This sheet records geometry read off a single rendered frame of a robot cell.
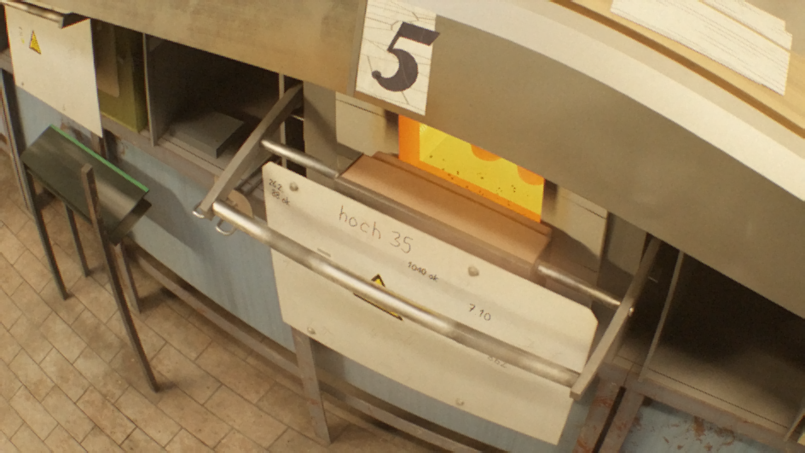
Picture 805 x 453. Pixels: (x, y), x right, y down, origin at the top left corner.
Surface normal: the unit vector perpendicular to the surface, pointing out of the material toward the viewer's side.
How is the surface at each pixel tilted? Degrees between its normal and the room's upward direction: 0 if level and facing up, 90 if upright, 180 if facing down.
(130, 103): 90
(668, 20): 27
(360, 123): 90
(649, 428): 90
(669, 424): 90
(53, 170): 0
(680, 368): 0
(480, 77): 80
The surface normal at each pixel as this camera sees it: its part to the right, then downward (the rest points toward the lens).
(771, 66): -0.25, -0.37
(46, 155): 0.00, -0.71
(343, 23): -0.54, 0.45
